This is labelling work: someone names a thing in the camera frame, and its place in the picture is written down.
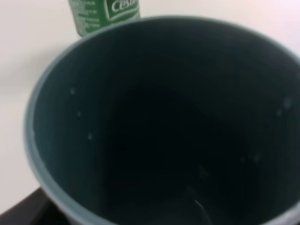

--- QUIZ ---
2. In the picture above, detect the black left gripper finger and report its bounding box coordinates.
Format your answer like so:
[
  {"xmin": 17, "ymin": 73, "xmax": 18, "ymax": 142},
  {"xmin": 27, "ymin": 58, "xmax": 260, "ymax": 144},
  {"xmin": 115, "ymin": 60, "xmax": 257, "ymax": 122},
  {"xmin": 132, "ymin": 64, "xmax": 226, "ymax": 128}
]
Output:
[{"xmin": 0, "ymin": 188, "xmax": 70, "ymax": 225}]

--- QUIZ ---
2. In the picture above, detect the clear plastic water bottle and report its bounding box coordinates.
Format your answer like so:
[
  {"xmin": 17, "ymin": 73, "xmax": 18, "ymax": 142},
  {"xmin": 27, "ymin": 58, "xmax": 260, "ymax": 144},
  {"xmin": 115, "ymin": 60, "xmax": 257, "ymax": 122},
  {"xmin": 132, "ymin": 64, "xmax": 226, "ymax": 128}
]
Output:
[{"xmin": 69, "ymin": 0, "xmax": 140, "ymax": 37}]

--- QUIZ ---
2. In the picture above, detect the teal plastic cup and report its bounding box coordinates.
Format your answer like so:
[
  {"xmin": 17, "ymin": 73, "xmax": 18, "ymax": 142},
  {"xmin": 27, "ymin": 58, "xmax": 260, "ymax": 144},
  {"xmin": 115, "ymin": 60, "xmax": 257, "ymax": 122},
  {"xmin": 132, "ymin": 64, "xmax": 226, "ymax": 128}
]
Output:
[{"xmin": 24, "ymin": 16, "xmax": 300, "ymax": 225}]

